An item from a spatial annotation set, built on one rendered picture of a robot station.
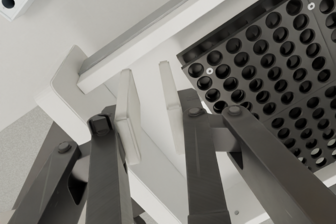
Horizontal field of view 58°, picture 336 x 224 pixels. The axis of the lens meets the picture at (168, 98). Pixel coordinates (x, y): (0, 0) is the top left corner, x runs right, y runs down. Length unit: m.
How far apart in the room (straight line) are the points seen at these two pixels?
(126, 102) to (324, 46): 0.18
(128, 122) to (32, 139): 1.27
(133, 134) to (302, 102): 0.18
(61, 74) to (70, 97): 0.02
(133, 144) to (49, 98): 0.09
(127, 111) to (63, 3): 0.24
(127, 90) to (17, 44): 0.25
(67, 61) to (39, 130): 1.12
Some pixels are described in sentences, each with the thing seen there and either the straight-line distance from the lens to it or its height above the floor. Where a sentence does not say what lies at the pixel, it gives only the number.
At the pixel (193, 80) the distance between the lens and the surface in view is 0.26.
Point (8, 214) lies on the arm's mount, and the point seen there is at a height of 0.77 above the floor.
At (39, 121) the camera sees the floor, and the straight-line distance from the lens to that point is 1.37.
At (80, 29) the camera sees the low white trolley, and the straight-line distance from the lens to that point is 0.39.
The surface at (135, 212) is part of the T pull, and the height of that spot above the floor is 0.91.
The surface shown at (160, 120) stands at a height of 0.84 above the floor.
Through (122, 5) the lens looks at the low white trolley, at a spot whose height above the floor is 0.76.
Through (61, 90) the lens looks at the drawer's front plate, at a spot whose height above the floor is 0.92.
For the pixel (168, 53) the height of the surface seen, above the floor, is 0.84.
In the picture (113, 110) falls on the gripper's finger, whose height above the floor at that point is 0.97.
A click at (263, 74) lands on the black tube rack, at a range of 0.27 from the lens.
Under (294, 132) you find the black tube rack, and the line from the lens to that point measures 0.31.
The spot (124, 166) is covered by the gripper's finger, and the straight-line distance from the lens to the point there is 0.16.
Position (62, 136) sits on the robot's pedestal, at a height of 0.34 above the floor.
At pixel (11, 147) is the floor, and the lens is 1.47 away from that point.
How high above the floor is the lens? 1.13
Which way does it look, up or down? 63 degrees down
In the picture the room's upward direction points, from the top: 167 degrees clockwise
